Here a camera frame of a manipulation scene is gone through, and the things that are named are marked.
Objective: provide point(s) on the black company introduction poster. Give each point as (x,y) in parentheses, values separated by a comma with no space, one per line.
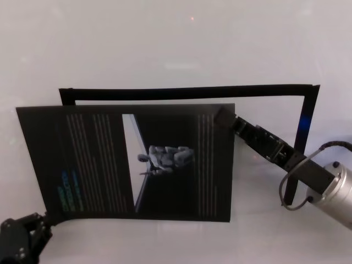
(96,165)

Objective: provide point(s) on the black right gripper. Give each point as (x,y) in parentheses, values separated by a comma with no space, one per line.
(269,143)

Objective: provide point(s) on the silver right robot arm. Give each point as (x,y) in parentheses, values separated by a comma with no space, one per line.
(335,192)

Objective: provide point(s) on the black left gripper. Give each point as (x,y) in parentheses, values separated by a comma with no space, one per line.
(22,239)

